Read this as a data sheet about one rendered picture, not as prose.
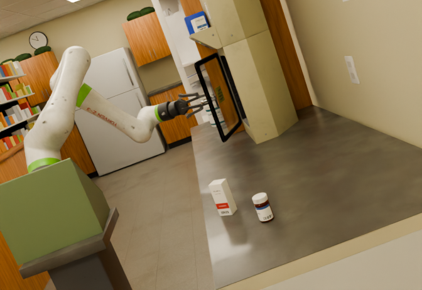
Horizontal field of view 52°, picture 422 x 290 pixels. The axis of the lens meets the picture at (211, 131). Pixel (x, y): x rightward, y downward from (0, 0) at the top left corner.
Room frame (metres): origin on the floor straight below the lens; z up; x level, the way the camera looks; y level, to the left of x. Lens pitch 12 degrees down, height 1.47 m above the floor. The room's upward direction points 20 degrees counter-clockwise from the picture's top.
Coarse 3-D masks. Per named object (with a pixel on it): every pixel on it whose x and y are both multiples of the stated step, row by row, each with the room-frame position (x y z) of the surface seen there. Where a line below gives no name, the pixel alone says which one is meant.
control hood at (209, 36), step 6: (204, 30) 1.92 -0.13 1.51; (210, 30) 1.92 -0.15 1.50; (216, 30) 1.93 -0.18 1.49; (192, 36) 1.92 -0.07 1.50; (198, 36) 1.92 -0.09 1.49; (204, 36) 1.92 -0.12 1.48; (210, 36) 1.92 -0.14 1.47; (216, 36) 1.92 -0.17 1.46; (204, 42) 1.92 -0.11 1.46; (210, 42) 1.92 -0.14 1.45; (216, 42) 1.92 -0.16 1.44; (216, 48) 1.92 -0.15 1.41
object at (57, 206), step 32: (64, 160) 1.52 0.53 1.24; (0, 192) 1.50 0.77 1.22; (32, 192) 1.51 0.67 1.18; (64, 192) 1.51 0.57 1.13; (96, 192) 1.66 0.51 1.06; (0, 224) 1.50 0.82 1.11; (32, 224) 1.50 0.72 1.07; (64, 224) 1.51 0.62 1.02; (96, 224) 1.52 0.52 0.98; (32, 256) 1.50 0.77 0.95
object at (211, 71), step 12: (216, 60) 2.19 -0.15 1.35; (204, 72) 2.01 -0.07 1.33; (216, 72) 2.14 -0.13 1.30; (216, 84) 2.09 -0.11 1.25; (216, 96) 2.05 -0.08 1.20; (228, 96) 2.18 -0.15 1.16; (216, 108) 2.00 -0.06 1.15; (228, 108) 2.13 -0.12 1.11; (228, 120) 2.08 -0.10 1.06; (228, 132) 2.03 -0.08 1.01
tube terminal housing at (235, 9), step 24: (216, 0) 1.92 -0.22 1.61; (240, 0) 1.96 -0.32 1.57; (216, 24) 1.92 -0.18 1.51; (240, 24) 1.92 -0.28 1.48; (264, 24) 2.05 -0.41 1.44; (240, 48) 1.92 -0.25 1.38; (264, 48) 2.00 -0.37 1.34; (240, 72) 1.92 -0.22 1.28; (264, 72) 1.96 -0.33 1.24; (240, 96) 1.92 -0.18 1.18; (264, 96) 1.92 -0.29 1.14; (288, 96) 2.05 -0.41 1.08; (264, 120) 1.92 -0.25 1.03; (288, 120) 2.00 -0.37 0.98
